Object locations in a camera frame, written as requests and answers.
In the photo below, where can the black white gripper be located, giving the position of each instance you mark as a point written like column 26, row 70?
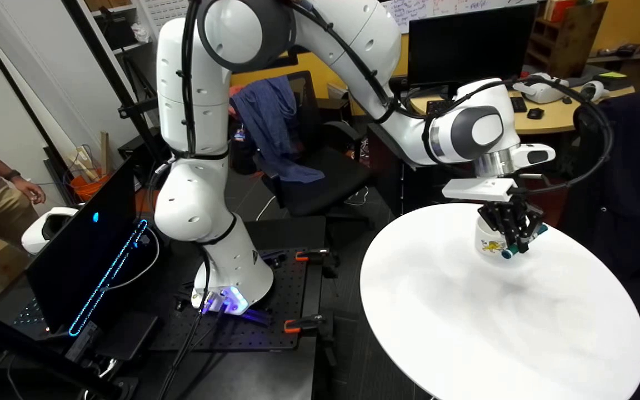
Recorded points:
column 504, row 207

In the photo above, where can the orange black clamp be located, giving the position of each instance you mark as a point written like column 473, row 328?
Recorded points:
column 312, row 325
column 327, row 261

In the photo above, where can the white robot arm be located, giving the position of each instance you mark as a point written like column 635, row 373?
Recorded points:
column 362, row 44

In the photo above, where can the orange black clamp near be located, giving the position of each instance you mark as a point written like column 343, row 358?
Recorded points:
column 312, row 325

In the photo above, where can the black office chair far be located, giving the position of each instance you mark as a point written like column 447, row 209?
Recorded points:
column 325, row 150

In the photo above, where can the round white table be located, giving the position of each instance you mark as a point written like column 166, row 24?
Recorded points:
column 547, row 325

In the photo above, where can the black laptop screen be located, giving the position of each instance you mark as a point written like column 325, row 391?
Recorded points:
column 82, row 263

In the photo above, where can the white game controller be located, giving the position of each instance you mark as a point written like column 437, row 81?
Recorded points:
column 46, row 227

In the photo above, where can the black computer monitor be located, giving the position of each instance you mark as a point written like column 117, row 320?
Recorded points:
column 465, row 47

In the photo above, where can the orange black clamp far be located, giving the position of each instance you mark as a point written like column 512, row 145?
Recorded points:
column 327, row 261

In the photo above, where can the white ceramic cup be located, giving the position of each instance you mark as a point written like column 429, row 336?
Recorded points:
column 494, row 235

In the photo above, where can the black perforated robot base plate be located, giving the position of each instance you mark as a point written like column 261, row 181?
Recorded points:
column 257, row 329

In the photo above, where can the blue jacket on chair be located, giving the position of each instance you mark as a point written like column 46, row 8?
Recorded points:
column 268, row 109

